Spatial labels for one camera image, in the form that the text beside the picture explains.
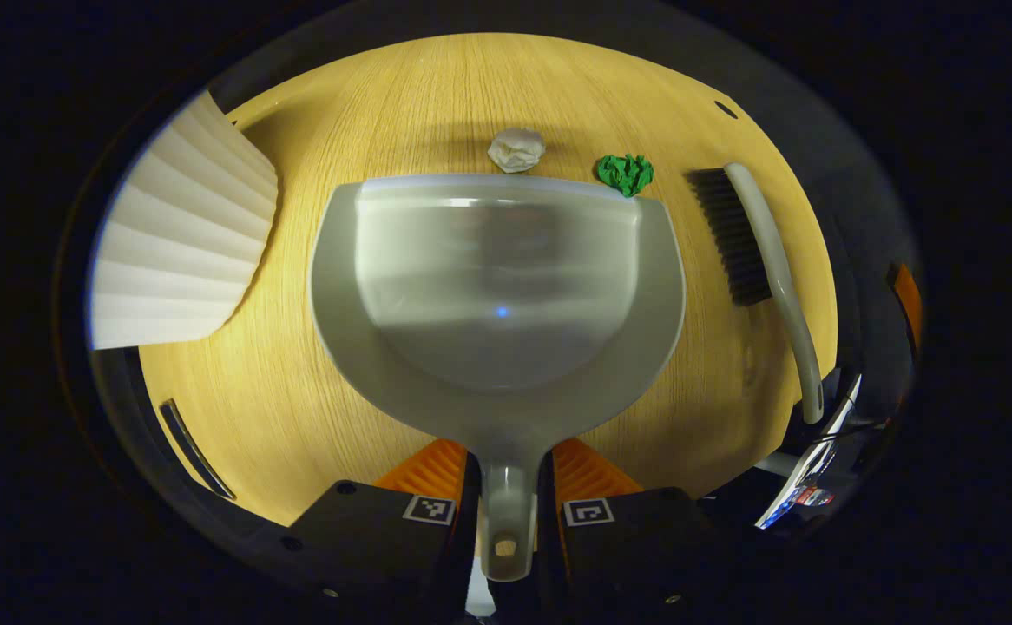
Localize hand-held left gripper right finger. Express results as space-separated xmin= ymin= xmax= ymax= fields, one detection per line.
xmin=536 ymin=437 xmax=733 ymax=619

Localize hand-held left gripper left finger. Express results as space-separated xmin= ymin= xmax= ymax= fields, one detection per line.
xmin=285 ymin=437 xmax=483 ymax=622

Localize small grey broom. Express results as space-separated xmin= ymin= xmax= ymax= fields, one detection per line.
xmin=687 ymin=162 xmax=825 ymax=424

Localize white plastic dustpan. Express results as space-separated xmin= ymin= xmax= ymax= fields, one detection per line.
xmin=309 ymin=174 xmax=687 ymax=582

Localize green paper ball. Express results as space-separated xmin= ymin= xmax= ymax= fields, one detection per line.
xmin=595 ymin=154 xmax=654 ymax=198

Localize white ribbed garbage bin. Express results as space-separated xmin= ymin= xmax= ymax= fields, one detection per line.
xmin=89 ymin=89 xmax=279 ymax=351

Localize white paper ball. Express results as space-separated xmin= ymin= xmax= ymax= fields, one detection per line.
xmin=487 ymin=128 xmax=547 ymax=174

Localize white and blue printed card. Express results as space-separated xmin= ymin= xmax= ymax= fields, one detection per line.
xmin=753 ymin=373 xmax=863 ymax=530

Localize silver metal bar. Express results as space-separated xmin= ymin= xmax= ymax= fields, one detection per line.
xmin=159 ymin=398 xmax=237 ymax=502

